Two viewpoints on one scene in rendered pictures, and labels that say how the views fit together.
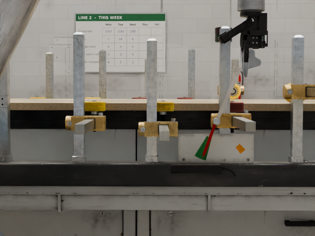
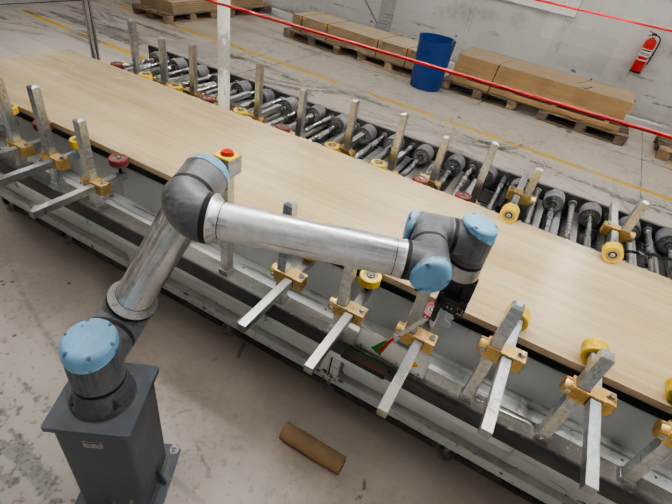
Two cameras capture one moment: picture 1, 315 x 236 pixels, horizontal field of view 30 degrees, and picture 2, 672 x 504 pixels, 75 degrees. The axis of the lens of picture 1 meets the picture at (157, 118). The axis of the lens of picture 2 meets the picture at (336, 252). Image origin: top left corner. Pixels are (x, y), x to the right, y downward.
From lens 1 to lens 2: 1.39 m
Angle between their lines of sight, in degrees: 40
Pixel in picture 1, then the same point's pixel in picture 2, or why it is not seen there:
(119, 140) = (335, 275)
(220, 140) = (397, 349)
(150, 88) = (345, 280)
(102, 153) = (320, 278)
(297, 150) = (469, 392)
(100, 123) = (297, 286)
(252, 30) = (448, 298)
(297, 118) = (481, 371)
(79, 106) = (282, 264)
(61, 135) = not seen: hidden behind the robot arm
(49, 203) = not seen: hidden behind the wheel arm
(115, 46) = not seen: outside the picture
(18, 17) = (171, 247)
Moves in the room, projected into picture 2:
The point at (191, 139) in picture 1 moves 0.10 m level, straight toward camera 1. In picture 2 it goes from (371, 335) to (357, 353)
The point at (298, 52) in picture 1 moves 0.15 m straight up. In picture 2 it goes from (510, 322) to (533, 282)
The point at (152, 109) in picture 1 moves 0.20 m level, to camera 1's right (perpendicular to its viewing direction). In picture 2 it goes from (343, 296) to (396, 322)
